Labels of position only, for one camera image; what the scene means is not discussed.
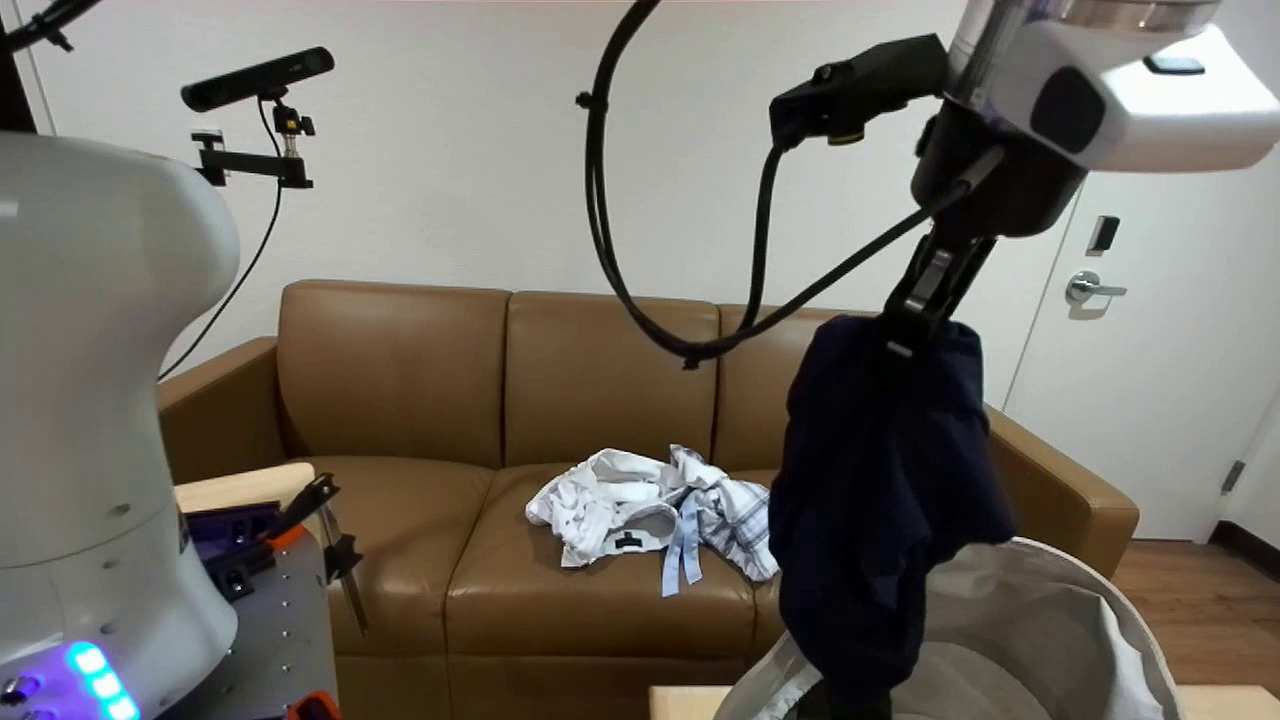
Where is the thin black camera cable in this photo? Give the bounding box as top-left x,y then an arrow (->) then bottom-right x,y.
157,111 -> 290,382

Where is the black cloth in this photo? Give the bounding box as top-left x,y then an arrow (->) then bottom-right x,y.
767,312 -> 1016,720

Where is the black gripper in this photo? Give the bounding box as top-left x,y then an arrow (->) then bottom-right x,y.
881,97 -> 1089,359

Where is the black stand pole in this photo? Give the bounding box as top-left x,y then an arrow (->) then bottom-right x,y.
0,0 -> 102,135

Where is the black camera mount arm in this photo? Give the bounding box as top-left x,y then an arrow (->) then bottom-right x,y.
188,97 -> 319,193

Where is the grey perforated base plate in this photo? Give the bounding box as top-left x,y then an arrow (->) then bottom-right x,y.
157,522 -> 344,720

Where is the black robot cable hose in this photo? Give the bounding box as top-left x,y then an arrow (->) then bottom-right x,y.
570,0 -> 934,371

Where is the silver door handle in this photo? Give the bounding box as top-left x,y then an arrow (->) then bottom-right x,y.
1060,267 -> 1133,319

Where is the black stereo camera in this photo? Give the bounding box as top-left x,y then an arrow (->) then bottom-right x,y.
177,45 -> 339,114

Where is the black door keypad lock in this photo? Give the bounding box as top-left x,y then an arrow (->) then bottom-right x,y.
1085,211 -> 1124,260

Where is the grey fabric laundry bag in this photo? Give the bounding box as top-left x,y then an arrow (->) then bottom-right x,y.
717,530 -> 1188,720

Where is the black orange clamp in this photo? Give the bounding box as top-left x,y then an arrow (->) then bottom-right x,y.
255,472 -> 371,632

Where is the white door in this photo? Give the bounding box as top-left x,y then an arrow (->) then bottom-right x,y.
1004,162 -> 1280,543

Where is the brown leather sofa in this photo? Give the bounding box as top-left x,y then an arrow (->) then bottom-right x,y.
147,275 -> 1143,720

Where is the light wooden block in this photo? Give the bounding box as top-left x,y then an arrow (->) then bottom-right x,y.
172,458 -> 319,518

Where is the white patterned cloth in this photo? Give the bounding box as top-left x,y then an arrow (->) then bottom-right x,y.
518,445 -> 686,571

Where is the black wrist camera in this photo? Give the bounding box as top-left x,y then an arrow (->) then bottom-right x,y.
767,33 -> 956,151

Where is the black baseboard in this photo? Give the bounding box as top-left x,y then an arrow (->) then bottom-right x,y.
1206,516 -> 1280,582

